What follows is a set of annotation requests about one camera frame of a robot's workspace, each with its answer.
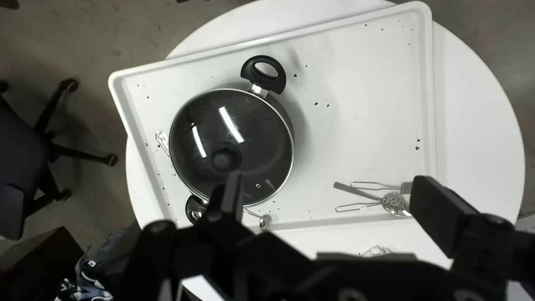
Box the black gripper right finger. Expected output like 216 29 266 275
408 175 535 282

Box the blue and white clutter pile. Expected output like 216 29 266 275
56 225 144 301

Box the black pot with two handles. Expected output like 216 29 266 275
168 54 298 226

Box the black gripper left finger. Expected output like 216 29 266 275
139 171 281 265

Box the small metal spoon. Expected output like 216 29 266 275
244 208 275 231

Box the white plastic tray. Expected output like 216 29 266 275
107 0 440 233

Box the glass lid with black knob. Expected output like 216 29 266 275
168 89 296 208

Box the dark brown box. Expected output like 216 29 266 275
0 225 87 301

